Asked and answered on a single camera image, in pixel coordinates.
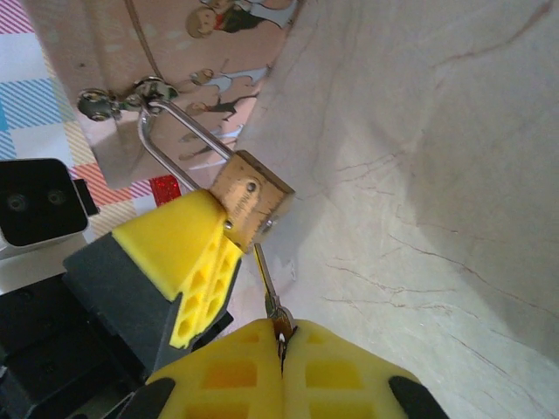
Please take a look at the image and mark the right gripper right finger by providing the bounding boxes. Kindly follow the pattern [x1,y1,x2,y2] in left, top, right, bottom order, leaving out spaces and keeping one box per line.
[281,319,451,419]

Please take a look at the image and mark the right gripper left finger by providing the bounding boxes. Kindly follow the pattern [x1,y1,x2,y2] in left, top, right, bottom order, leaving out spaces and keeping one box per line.
[117,318,285,419]

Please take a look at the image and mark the brass padlock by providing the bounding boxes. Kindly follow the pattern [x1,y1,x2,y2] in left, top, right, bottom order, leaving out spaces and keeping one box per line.
[137,100,296,257]

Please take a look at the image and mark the small metal key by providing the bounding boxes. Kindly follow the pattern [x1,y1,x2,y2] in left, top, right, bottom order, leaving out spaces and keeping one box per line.
[252,242,300,350]

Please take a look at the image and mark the pink cartoon couple box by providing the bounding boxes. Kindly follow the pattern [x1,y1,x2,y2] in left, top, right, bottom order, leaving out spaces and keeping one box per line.
[24,0,307,191]

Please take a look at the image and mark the red glitter box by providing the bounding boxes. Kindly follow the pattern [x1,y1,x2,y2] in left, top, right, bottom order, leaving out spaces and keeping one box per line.
[150,174,183,205]

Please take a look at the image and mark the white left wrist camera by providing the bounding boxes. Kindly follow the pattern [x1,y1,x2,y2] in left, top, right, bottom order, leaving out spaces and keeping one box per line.
[0,157,100,294]

